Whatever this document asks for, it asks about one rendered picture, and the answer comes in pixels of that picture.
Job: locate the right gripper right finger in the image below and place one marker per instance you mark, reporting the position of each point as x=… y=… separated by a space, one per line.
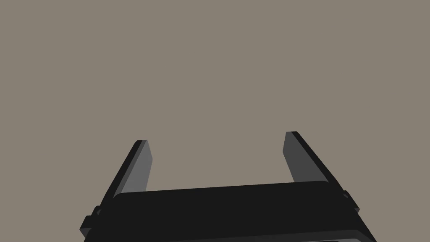
x=304 y=161

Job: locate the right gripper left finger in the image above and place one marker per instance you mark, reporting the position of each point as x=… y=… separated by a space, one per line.
x=136 y=169

